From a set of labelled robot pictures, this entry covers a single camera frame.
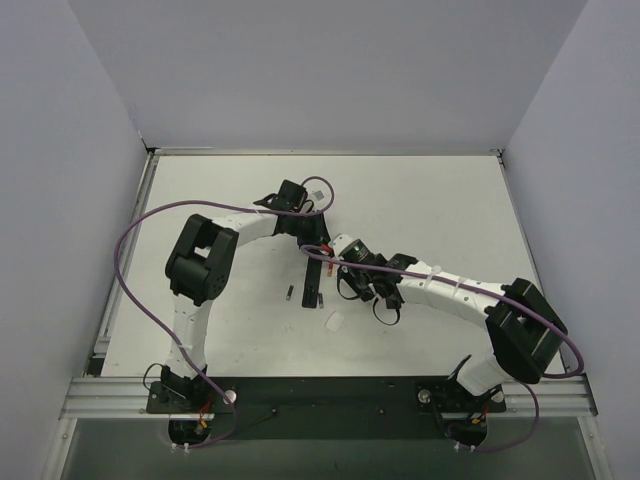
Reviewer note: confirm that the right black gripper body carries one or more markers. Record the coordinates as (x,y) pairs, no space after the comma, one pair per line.
(351,273)

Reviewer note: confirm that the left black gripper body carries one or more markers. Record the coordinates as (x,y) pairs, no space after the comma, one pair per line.
(310,232)

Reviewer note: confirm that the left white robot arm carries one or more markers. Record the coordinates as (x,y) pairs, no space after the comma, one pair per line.
(199,266)

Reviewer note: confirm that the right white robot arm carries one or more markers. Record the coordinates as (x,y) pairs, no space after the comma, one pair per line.
(521,325)

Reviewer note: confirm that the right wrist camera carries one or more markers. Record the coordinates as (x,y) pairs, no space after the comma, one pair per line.
(340,243)

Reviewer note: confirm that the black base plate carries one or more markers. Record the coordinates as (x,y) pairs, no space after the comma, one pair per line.
(326,408)

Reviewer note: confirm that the aluminium rail frame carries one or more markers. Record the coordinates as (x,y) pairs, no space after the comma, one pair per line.
(451,211)

